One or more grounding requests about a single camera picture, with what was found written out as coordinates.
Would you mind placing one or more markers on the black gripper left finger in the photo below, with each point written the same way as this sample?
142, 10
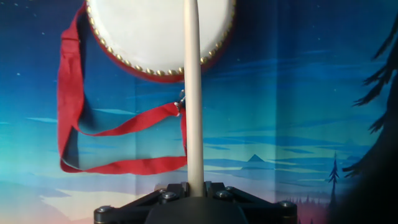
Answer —
124, 205

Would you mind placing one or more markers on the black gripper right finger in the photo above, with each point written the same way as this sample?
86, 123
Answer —
267, 205

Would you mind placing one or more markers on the wooden drumstick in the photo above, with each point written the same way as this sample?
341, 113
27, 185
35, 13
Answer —
194, 109

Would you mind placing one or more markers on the red drum with white skin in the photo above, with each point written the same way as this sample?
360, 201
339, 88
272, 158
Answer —
140, 31

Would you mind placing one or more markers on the colourful sunset landscape cloth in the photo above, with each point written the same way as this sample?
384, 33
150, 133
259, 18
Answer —
295, 109

